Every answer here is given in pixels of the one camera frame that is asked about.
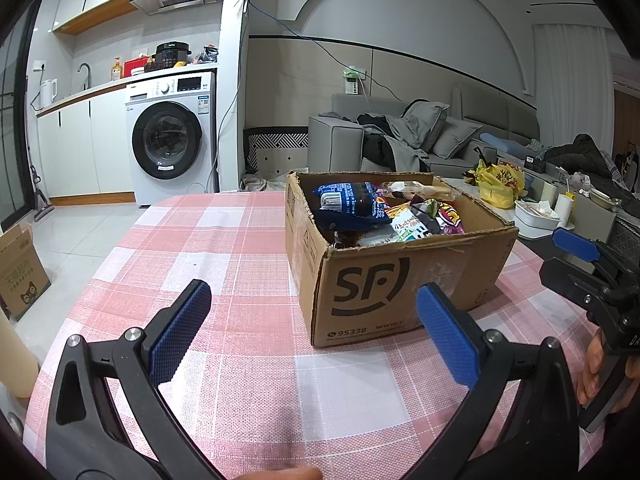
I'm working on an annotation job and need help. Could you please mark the wall socket with charger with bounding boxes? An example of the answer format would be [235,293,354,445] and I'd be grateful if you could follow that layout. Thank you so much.
[341,66,366,95]

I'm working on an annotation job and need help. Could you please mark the clear printed snack packet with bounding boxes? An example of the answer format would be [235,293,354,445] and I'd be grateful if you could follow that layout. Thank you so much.
[380,180,451,202]

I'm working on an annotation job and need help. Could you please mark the grey sofa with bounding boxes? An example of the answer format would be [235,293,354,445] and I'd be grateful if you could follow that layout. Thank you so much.
[307,92,543,176]

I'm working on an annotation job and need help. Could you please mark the white curtain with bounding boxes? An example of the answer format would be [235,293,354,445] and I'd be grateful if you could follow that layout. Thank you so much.
[532,22,616,151]

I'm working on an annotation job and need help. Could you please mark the white floor cloth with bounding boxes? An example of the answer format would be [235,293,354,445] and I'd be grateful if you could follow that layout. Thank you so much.
[242,170,291,192]

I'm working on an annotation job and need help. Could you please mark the white rectangular container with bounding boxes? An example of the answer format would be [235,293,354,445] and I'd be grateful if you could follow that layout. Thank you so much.
[514,199,561,228]

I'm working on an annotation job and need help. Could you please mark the black pressure cooker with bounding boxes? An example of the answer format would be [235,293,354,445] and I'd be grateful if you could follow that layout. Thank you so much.
[151,41,190,70]

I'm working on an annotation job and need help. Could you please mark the clear bag purple candies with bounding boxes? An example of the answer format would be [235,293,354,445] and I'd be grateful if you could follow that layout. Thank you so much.
[387,205,443,243]

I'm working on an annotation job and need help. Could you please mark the person's right hand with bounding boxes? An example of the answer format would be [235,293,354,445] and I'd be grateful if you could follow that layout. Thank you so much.
[575,331,640,415]

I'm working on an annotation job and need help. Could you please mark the grey pillow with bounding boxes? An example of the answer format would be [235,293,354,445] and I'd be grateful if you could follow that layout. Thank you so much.
[431,116,483,161]
[402,101,451,153]

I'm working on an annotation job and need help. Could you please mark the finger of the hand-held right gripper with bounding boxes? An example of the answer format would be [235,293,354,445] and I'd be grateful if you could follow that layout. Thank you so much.
[552,227,623,286]
[539,256,609,311]

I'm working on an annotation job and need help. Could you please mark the white base cabinet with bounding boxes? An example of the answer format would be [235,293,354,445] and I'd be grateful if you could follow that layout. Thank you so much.
[36,80,136,200]

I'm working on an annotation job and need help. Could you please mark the yellow plastic bag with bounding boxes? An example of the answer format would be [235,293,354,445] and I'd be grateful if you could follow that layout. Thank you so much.
[475,160,526,210]

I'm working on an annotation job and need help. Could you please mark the printed cardboard box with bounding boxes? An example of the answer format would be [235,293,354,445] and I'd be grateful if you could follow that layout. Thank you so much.
[0,224,52,322]

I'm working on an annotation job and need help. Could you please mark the grey garment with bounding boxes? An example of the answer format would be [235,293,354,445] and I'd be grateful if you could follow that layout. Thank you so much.
[380,115,431,173]

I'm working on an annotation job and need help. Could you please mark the person's left hand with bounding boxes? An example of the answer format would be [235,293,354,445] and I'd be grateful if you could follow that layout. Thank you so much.
[252,467,323,480]

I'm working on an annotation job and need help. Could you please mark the wooden door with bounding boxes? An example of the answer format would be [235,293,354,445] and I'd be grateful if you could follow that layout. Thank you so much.
[612,85,640,181]

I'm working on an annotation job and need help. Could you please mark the white coffee table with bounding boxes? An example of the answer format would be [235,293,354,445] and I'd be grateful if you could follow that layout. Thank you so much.
[445,175,566,241]

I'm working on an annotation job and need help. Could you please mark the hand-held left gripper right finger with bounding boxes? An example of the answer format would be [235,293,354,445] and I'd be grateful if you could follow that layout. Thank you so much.
[405,282,583,480]

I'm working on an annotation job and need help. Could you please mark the herringbone patterned board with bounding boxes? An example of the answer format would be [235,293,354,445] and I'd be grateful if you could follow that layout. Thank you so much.
[243,130,309,173]

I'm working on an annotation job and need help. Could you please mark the purple gummy candy packet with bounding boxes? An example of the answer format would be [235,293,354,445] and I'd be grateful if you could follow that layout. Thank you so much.
[432,200,467,236]

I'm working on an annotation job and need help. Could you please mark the grey storage box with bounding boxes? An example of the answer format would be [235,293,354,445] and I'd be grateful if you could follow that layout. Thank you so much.
[570,200,618,246]

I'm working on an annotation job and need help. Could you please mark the black garment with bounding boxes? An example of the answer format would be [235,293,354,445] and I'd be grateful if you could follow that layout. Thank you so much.
[357,112,401,166]

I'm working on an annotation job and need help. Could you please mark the light blue pillow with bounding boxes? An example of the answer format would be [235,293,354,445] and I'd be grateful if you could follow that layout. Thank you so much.
[480,132,531,156]

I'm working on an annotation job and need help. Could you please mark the brown cardboard box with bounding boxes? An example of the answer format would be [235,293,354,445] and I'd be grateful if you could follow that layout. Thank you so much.
[285,170,520,348]

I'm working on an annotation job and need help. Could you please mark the white washing machine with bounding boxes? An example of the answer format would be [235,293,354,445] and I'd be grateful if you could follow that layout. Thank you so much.
[125,71,218,207]

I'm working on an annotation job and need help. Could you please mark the dark coat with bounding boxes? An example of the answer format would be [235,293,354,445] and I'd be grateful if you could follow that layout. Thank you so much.
[542,134,626,191]

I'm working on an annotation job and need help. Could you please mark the pink checked tablecloth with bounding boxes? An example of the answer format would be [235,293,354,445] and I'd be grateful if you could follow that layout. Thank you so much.
[22,191,608,480]

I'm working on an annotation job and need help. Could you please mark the blue cookie packet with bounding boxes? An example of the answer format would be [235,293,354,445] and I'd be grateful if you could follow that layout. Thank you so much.
[312,181,393,231]

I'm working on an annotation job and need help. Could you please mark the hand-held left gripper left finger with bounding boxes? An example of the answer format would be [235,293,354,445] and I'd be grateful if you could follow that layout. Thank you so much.
[46,279,226,480]

